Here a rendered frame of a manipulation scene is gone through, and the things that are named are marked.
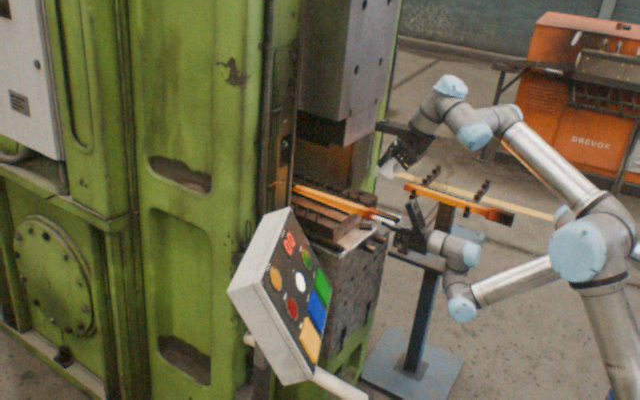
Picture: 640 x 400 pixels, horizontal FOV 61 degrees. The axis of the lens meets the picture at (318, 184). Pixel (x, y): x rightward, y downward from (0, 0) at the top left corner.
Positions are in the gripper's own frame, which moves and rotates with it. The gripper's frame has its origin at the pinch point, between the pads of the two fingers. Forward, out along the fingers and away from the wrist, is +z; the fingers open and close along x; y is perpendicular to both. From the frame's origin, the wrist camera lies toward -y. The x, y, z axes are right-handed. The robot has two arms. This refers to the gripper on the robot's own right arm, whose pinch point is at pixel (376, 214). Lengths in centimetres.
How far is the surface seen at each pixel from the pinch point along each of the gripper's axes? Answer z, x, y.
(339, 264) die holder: 3.6, -15.9, 13.1
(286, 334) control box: -14, -70, -6
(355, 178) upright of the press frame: 22.9, 26.5, 3.7
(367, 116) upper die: 8.2, 1.5, -32.1
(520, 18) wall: 138, 737, 32
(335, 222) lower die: 10.8, -8.2, 3.5
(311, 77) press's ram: 18, -17, -46
